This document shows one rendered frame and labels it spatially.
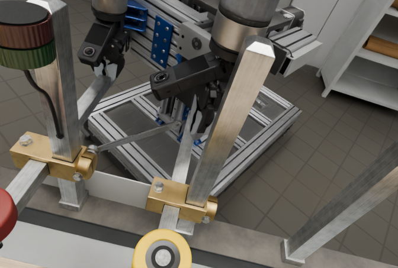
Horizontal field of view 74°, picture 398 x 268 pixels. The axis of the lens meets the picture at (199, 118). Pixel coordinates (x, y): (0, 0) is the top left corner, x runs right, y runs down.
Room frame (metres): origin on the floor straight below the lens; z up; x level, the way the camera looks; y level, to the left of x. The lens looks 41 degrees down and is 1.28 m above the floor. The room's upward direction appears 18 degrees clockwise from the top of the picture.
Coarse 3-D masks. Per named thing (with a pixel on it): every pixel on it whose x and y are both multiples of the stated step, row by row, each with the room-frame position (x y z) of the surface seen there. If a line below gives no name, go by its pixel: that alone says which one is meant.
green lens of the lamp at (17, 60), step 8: (0, 48) 0.20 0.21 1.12; (40, 48) 0.22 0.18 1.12; (48, 48) 0.23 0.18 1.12; (0, 56) 0.20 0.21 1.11; (8, 56) 0.20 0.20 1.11; (16, 56) 0.20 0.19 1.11; (24, 56) 0.20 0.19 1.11; (32, 56) 0.21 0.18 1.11; (40, 56) 0.22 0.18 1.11; (48, 56) 0.22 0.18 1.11; (0, 64) 0.20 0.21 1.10; (8, 64) 0.20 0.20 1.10; (16, 64) 0.20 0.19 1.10; (24, 64) 0.20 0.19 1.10; (32, 64) 0.21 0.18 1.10; (40, 64) 0.21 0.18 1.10; (48, 64) 0.22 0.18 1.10
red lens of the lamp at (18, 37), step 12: (48, 12) 0.25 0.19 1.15; (0, 24) 0.20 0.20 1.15; (36, 24) 0.22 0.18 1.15; (48, 24) 0.23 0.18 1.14; (0, 36) 0.20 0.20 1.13; (12, 36) 0.20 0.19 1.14; (24, 36) 0.21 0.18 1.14; (36, 36) 0.21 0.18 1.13; (48, 36) 0.23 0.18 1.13; (24, 48) 0.20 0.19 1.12
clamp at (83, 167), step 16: (16, 144) 0.26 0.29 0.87; (32, 144) 0.27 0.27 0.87; (48, 144) 0.28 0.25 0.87; (16, 160) 0.24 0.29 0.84; (48, 160) 0.25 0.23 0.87; (64, 160) 0.26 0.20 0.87; (80, 160) 0.27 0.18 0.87; (96, 160) 0.29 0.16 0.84; (64, 176) 0.25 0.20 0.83; (80, 176) 0.25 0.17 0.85
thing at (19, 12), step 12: (0, 12) 0.22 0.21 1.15; (12, 12) 0.22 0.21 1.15; (24, 12) 0.23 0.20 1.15; (36, 12) 0.24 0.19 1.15; (12, 24) 0.20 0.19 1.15; (24, 24) 0.21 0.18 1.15; (12, 48) 0.20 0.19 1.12; (36, 48) 0.21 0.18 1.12; (24, 72) 0.22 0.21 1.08; (36, 84) 0.23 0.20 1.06; (48, 96) 0.24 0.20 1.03
